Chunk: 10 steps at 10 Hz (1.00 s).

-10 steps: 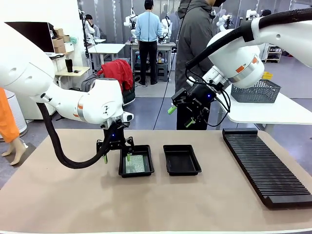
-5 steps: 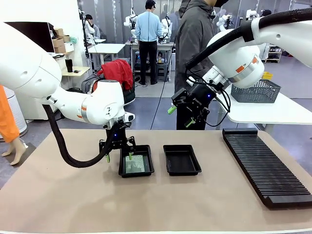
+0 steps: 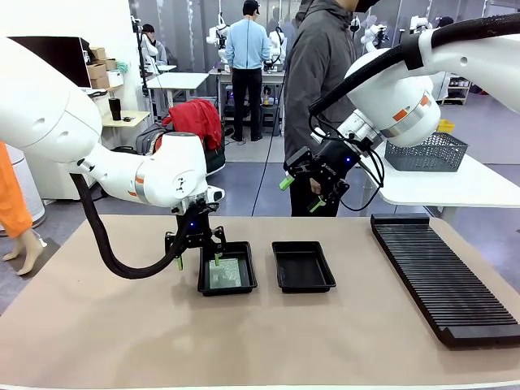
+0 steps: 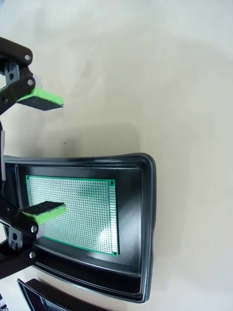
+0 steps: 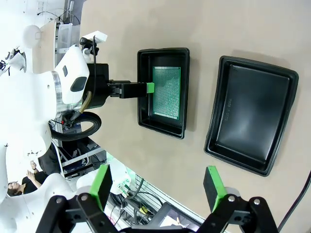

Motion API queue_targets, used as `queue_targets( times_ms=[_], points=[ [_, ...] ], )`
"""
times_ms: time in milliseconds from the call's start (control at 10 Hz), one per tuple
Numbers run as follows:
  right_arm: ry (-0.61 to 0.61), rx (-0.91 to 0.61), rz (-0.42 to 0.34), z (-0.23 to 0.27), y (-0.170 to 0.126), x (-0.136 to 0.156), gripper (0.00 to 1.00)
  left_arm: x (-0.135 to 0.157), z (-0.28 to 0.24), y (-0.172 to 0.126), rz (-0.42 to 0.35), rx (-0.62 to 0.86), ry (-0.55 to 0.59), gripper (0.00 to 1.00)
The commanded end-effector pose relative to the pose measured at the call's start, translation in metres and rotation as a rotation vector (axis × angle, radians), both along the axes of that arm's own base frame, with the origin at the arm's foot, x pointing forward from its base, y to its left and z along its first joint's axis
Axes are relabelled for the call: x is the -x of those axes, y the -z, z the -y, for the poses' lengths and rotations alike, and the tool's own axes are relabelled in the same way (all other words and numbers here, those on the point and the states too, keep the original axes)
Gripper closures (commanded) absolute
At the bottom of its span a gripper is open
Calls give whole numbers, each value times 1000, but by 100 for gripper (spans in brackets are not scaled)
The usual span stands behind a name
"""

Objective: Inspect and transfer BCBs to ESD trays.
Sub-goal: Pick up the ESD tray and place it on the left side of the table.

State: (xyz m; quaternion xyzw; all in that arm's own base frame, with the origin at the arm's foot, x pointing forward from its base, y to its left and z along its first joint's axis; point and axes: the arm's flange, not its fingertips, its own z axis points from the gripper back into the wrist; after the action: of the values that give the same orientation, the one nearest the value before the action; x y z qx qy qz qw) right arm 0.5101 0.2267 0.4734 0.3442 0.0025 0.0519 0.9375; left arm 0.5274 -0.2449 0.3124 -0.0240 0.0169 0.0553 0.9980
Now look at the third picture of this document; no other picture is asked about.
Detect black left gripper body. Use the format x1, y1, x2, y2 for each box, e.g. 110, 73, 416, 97
180, 201, 215, 249

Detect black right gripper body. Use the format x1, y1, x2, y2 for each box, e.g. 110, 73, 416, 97
310, 136, 364, 184

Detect green circuit board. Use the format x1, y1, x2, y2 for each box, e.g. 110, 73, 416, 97
208, 256, 244, 290

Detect black ESD tray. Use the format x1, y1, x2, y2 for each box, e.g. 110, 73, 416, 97
271, 240, 337, 293
197, 240, 259, 297

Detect grey stool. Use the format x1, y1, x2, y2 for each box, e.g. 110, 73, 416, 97
259, 106, 282, 137

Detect dark green duffel bag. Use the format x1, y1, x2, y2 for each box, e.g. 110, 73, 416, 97
204, 137, 227, 176

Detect person in grey hooded jacket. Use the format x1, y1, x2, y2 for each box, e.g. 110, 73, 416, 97
283, 0, 381, 218

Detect grey mesh plastic basket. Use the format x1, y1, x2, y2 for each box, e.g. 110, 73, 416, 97
383, 132, 470, 173

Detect grey backpack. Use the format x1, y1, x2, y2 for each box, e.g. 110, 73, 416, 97
135, 123, 167, 156

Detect red jacket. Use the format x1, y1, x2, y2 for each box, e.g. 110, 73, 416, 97
162, 98, 223, 152

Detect large white side table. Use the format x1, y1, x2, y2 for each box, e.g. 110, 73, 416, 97
359, 140, 520, 209

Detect small wooden desk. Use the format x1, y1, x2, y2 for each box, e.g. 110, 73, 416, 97
100, 110, 152, 150

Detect white storage shelf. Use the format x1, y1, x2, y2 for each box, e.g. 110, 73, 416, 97
438, 75, 472, 106

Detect man in light blue shirt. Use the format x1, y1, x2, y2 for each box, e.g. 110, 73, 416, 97
224, 0, 272, 143

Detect black slotted board rack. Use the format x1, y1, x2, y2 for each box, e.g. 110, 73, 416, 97
370, 213, 520, 349

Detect beige mannequin legs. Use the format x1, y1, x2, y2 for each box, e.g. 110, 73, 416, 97
2, 227, 44, 276

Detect white work table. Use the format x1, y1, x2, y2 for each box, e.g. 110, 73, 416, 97
145, 71, 210, 119

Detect white cylindrical air purifier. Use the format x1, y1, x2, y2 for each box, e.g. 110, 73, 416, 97
2, 144, 46, 228

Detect orange garment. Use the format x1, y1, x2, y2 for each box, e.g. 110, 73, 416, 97
0, 141, 33, 239

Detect seated person in grey top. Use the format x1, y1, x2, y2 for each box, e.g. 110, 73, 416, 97
140, 23, 168, 67

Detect black computer monitor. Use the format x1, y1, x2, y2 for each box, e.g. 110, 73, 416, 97
6, 35, 93, 89

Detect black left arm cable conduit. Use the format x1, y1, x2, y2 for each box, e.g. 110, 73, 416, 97
68, 172, 192, 280

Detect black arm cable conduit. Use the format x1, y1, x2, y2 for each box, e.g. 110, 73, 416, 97
308, 11, 520, 119
68, 172, 192, 280

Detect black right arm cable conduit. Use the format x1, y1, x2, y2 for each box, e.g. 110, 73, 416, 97
308, 11, 520, 119

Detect grey mannequin base plate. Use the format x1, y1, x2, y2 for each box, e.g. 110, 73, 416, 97
7, 239, 62, 278

